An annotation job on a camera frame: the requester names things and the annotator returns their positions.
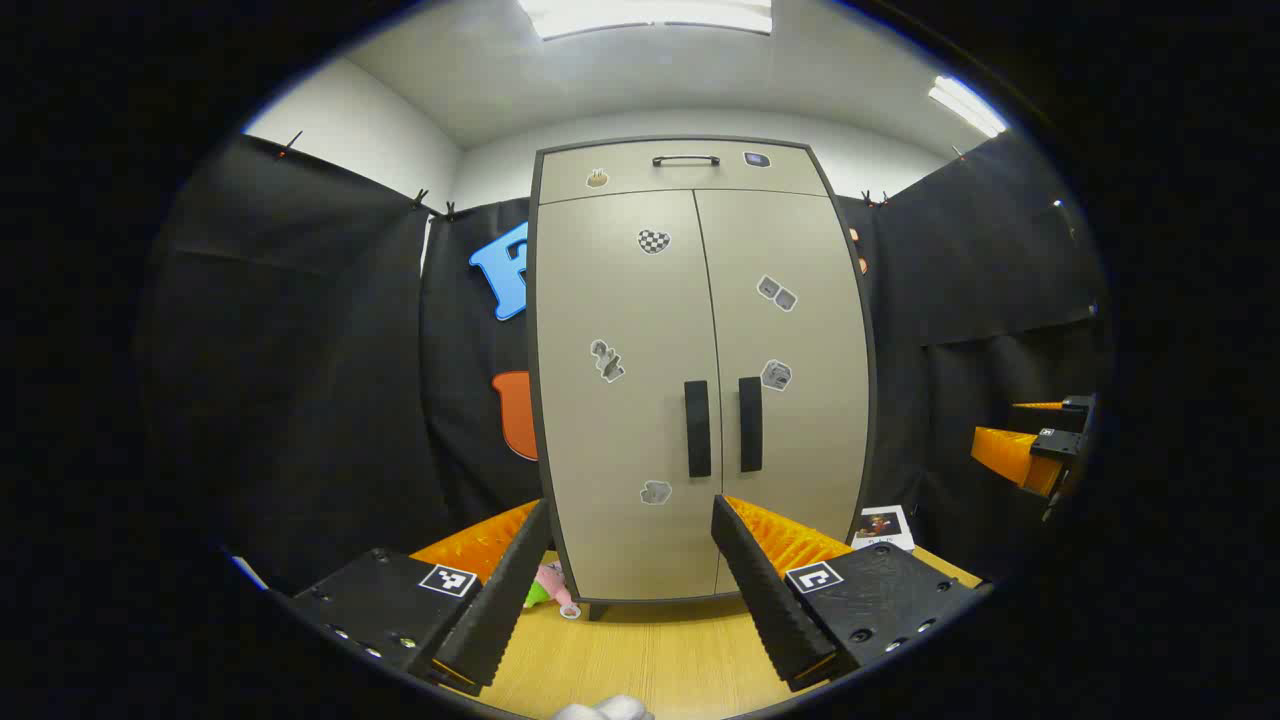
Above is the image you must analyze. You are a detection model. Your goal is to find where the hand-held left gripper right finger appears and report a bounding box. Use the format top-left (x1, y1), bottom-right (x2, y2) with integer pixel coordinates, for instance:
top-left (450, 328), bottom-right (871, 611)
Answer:
top-left (710, 493), bottom-right (993, 693)

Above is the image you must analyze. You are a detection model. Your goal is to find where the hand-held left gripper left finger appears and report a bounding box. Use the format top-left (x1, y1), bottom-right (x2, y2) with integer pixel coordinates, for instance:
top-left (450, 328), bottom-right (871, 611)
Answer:
top-left (285, 498), bottom-right (554, 698)

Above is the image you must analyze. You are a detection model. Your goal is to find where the beige cabinet door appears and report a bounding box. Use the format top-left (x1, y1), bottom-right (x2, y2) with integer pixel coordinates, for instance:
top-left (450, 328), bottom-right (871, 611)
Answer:
top-left (695, 188), bottom-right (873, 596)
top-left (535, 190), bottom-right (723, 601)

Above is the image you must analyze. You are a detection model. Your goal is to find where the black door handle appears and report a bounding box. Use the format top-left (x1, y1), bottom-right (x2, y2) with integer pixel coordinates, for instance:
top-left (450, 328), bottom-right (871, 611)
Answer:
top-left (684, 380), bottom-right (713, 478)
top-left (738, 377), bottom-right (765, 473)

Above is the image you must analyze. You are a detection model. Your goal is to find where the beige double-door shoe cabinet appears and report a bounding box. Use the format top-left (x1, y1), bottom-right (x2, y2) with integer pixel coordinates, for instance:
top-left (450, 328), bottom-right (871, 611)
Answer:
top-left (527, 135), bottom-right (879, 621)

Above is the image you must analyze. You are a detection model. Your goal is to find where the pink and green plush toy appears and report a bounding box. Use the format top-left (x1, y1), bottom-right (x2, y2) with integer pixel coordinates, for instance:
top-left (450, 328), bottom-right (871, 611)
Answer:
top-left (523, 562), bottom-right (583, 621)

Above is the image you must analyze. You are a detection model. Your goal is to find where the white-bordered picture card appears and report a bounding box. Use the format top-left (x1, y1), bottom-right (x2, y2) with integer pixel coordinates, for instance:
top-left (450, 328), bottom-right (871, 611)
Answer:
top-left (853, 505), bottom-right (916, 552)

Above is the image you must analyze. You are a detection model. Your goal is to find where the narrow ceiling light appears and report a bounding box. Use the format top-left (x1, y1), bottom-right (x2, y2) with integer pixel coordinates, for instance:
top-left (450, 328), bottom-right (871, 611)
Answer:
top-left (928, 75), bottom-right (1009, 139)

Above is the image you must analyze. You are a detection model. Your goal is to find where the black backdrop cloth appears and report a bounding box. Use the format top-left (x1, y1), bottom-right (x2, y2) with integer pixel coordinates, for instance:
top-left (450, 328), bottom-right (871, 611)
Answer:
top-left (140, 130), bottom-right (1111, 601)

